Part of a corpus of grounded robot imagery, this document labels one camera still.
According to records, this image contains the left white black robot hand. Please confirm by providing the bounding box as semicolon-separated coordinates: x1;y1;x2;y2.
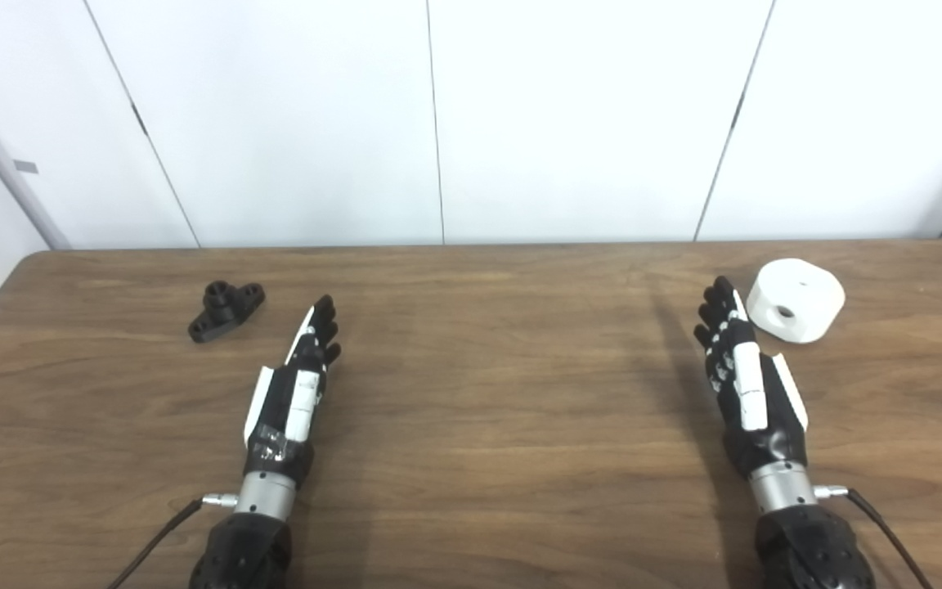
242;294;343;490

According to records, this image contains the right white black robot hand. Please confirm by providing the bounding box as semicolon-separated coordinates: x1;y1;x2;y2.
693;276;810;481

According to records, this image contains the black plastic holder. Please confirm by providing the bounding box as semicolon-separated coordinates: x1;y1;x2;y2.
188;281;266;344

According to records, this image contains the round white plastic piece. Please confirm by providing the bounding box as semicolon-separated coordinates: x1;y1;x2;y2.
747;259;846;344

